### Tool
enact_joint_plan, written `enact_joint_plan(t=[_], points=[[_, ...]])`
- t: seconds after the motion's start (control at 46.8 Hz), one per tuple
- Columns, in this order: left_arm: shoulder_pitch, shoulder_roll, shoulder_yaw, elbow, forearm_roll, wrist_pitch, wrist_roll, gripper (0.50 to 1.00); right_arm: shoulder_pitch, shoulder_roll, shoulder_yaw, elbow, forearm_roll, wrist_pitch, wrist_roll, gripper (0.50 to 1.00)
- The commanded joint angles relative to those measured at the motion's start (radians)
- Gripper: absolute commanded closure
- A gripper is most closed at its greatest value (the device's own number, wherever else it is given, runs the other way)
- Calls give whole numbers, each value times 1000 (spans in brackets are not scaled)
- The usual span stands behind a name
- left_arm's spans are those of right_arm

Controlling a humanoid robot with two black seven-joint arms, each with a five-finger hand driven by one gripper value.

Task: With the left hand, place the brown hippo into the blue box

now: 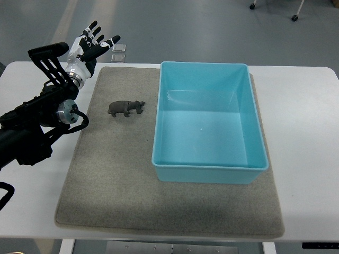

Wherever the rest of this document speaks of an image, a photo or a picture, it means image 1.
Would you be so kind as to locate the beige felt mat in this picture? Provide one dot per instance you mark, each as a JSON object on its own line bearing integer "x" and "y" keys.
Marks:
{"x": 112, "y": 186}

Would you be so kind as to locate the clear floor plate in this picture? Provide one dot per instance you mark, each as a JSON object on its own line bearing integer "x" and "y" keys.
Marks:
{"x": 119, "y": 48}
{"x": 118, "y": 58}

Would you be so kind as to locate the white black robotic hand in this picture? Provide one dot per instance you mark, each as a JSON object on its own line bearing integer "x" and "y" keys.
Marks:
{"x": 87, "y": 47}

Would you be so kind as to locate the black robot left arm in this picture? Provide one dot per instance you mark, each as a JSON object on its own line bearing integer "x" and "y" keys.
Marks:
{"x": 29, "y": 130}

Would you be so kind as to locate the lower clear floor plate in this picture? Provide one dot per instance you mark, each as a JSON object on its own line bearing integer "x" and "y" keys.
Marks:
{"x": 118, "y": 58}

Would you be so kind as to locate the metal table base plate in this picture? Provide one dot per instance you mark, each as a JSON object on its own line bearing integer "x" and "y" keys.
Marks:
{"x": 143, "y": 247}

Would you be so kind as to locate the black table control panel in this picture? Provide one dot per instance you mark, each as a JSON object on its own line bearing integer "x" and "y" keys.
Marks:
{"x": 321, "y": 245}

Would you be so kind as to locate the upper clear floor plate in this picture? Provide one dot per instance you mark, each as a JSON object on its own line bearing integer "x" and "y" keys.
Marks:
{"x": 119, "y": 48}

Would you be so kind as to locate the light blue plastic box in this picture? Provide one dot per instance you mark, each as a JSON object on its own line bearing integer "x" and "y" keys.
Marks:
{"x": 207, "y": 127}

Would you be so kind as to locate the brown hippo toy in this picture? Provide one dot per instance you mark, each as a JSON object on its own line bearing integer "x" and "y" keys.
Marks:
{"x": 125, "y": 107}

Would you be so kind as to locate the right chair caster wheel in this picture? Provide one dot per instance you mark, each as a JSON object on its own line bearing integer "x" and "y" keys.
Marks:
{"x": 294, "y": 18}

